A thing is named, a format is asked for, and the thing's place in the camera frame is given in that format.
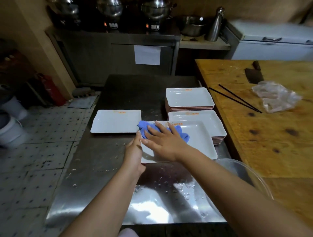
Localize black chopstick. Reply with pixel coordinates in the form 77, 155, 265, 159
208, 87, 261, 114
218, 84, 262, 114

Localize person's right hand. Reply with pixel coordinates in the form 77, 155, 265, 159
140, 121, 190, 163

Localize dark storage rack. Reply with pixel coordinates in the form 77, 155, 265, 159
0, 39, 39, 108

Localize steel basin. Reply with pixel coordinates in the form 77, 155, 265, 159
177, 16, 208, 37

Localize black induction cooker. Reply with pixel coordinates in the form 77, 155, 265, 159
57, 14, 82, 26
145, 19, 162, 32
104, 17, 120, 30

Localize red fire extinguisher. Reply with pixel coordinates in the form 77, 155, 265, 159
39, 73, 67, 107

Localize wooden table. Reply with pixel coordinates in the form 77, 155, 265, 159
195, 59, 313, 228

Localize stainless steel cabinet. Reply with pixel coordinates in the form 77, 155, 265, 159
45, 27, 181, 87

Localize beige side counter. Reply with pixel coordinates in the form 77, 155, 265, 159
180, 35, 231, 51

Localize loose light floor tile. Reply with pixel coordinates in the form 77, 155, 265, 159
68, 95, 98, 110

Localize person's left hand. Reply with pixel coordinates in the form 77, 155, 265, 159
122, 130, 147, 177

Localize white chest freezer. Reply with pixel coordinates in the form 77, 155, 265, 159
221, 19, 313, 61

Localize blue cloth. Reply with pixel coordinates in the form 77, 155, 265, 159
137, 120, 190, 143

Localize steel cleaver with dark handle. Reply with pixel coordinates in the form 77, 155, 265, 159
245, 60, 264, 84

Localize person's left forearm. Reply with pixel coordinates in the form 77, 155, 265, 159
60, 165, 140, 237

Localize white paper sheet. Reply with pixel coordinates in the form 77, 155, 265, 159
134, 45, 161, 66

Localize steel work table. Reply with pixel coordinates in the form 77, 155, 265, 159
45, 74, 233, 237

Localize grey brick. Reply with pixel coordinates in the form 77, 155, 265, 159
72, 87, 96, 98

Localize white plastic bucket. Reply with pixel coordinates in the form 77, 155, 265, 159
0, 85, 29, 120
0, 111, 27, 148

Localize crumpled clear plastic bag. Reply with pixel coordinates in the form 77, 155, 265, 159
252, 81, 303, 114

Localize stack of white plates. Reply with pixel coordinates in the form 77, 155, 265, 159
168, 110, 227, 145
165, 87, 215, 112

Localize steel jug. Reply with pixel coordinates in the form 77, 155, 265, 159
205, 7, 225, 42

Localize clear glass bowl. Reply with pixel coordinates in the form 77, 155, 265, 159
205, 158, 274, 215

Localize person's right forearm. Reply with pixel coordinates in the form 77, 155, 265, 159
180, 146, 313, 237

